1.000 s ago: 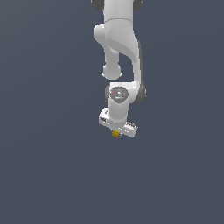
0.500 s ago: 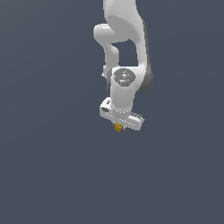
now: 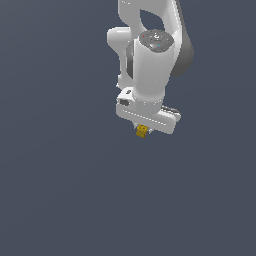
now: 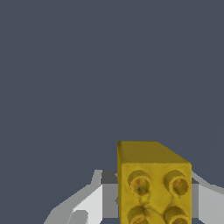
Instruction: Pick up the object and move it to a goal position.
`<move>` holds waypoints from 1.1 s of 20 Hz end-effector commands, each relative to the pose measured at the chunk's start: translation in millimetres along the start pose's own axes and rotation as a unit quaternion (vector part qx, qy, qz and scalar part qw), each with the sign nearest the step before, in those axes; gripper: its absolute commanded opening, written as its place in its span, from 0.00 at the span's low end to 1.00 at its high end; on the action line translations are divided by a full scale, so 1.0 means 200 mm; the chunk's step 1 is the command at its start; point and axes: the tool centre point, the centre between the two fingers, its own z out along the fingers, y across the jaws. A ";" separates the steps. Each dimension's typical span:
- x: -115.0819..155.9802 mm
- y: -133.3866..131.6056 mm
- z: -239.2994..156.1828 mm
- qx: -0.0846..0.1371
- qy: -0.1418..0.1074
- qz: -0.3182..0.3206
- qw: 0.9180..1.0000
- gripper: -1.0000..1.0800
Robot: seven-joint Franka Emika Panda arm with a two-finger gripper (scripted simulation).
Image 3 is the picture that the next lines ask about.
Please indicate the small yellow cube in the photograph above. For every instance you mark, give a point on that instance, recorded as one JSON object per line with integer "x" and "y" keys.
{"x": 142, "y": 130}

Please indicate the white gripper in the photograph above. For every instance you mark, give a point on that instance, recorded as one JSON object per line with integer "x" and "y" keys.
{"x": 146, "y": 115}

